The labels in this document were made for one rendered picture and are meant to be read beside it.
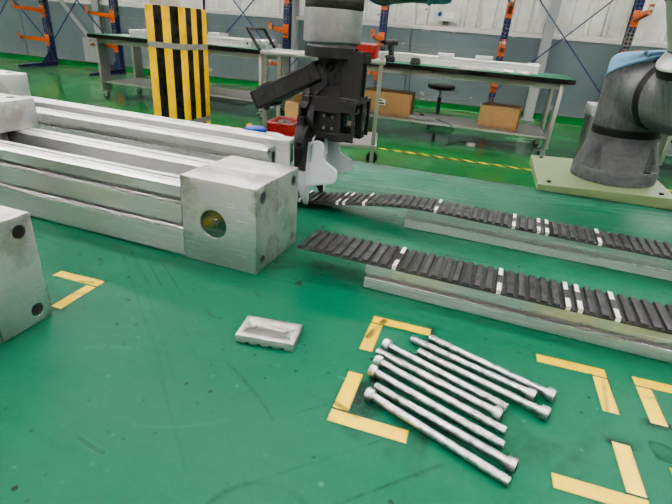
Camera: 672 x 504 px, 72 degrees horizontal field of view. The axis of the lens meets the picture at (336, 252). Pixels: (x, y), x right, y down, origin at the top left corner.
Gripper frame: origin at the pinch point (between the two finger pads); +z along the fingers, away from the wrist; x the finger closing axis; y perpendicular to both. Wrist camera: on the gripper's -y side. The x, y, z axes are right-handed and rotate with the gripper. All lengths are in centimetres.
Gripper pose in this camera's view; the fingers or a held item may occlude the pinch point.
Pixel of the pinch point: (309, 189)
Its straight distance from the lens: 70.5
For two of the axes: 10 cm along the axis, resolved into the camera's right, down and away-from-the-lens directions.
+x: 3.5, -3.8, 8.6
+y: 9.3, 2.1, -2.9
